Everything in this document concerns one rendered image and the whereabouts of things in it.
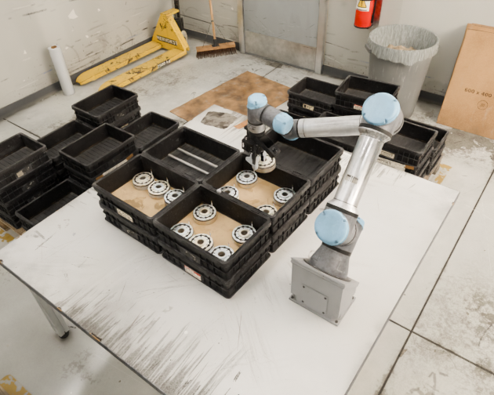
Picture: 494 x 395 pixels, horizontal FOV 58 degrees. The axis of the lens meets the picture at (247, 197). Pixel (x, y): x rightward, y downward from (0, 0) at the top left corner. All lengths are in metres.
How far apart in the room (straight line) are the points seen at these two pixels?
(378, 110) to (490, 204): 2.16
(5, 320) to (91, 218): 0.97
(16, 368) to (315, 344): 1.68
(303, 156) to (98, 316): 1.23
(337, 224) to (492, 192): 2.33
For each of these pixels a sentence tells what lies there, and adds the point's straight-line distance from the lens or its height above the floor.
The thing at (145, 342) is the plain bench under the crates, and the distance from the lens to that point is 1.79.
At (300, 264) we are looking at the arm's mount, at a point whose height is 0.94.
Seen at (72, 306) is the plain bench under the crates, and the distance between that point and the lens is 1.98.
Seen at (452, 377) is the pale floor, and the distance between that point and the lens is 2.62.
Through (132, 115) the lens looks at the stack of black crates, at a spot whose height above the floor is 0.45.
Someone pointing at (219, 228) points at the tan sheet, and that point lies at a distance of 1.92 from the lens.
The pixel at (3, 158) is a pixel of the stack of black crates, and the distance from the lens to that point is 3.37.
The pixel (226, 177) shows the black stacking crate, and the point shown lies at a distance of 2.12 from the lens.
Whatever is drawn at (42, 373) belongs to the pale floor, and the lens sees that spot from 2.73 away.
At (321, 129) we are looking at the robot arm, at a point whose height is 1.25.
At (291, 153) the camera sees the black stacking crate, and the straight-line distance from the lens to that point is 2.33.
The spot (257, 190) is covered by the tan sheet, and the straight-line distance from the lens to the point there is 2.09.
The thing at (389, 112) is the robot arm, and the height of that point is 1.43.
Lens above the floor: 2.20
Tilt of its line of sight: 42 degrees down
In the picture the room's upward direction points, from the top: 3 degrees counter-clockwise
